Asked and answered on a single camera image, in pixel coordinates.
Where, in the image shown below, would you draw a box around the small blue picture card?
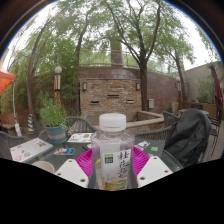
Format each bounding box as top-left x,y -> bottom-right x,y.
53,147 -> 76,157

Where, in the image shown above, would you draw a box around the silver laptop with stickers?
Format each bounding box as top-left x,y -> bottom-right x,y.
9,137 -> 54,163

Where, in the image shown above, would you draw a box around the black laptop with stickers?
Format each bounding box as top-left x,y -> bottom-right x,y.
133,138 -> 167,158

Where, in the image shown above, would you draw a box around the dark-trunked green tree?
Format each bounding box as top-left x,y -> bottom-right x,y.
99,0 -> 198,113

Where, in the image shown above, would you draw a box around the black metal patio chair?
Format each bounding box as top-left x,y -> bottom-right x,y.
209,109 -> 224,156

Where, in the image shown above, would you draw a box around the black jacket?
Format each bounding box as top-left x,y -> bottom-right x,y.
163,108 -> 212,168

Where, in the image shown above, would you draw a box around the wooden globe lamp post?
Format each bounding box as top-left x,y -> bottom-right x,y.
175,76 -> 184,111
53,65 -> 64,104

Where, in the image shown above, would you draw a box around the clear white-capped drink bottle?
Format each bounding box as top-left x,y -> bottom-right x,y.
90,112 -> 136,191

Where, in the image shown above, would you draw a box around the leaning green tree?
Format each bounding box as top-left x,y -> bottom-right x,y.
6,9 -> 84,131

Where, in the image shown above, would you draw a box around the white sticker sheet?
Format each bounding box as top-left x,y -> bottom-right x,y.
67,132 -> 94,144

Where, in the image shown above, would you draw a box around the green plant in teal pot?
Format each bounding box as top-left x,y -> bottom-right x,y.
37,93 -> 69,144

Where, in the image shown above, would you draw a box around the yellow blue striped bollard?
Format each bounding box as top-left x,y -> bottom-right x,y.
27,113 -> 36,133

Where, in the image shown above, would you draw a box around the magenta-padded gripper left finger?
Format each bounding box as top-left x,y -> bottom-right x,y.
54,148 -> 97,189

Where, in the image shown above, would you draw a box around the white ceramic mug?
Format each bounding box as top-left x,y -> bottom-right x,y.
31,160 -> 56,174

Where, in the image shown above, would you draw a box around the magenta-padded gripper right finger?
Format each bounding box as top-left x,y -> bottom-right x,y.
131,146 -> 174,189

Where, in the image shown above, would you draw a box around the closed maroon patio umbrella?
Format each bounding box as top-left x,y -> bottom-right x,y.
209,62 -> 224,111

